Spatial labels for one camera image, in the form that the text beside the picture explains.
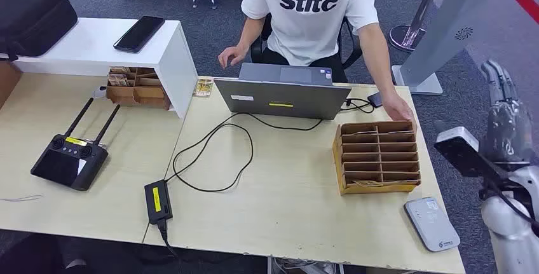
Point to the person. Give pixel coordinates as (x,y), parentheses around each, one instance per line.
(307,28)

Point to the small white round device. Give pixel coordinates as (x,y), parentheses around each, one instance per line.
(99,92)

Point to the patterned room key card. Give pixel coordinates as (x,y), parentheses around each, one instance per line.
(365,183)

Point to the person's left hand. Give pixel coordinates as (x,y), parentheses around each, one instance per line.
(398,108)

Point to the white card reader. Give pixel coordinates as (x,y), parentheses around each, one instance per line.
(431,223)

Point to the brown box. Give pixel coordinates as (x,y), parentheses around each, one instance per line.
(6,82)

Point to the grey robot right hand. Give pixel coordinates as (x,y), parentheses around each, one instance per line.
(507,133)

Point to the black carrying case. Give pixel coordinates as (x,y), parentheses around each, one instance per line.
(29,15)

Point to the stack of patterned cards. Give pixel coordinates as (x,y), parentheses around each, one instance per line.
(118,80)

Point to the person's left forearm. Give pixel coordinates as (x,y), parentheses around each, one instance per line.
(377,61)

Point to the black office chair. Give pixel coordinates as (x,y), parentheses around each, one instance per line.
(257,51)

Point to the black power adapter yellow label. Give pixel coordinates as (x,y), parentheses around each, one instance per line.
(158,200)

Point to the black remote controller with antennas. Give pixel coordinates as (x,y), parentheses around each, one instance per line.
(67,164)

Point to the cardboard slotted card organizer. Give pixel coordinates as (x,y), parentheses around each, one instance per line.
(377,154)

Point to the yellow patterned ID card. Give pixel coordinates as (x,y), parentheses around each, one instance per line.
(203,88)

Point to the black smartphone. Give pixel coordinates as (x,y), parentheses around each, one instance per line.
(139,34)

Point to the small cardboard compartment organizer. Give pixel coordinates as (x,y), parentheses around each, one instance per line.
(134,95)

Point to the small black external drive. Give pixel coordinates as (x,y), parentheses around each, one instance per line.
(375,99)

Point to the person's right hand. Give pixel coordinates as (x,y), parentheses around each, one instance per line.
(231,55)

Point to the grey laptop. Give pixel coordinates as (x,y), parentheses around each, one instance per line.
(286,99)

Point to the chrome stanchion post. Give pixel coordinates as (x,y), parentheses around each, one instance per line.
(410,36)

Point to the person's right forearm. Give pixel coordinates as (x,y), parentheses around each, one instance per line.
(250,34)

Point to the white desk shelf riser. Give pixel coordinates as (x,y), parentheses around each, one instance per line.
(92,44)

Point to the grey kiosk stand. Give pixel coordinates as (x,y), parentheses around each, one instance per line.
(454,19)

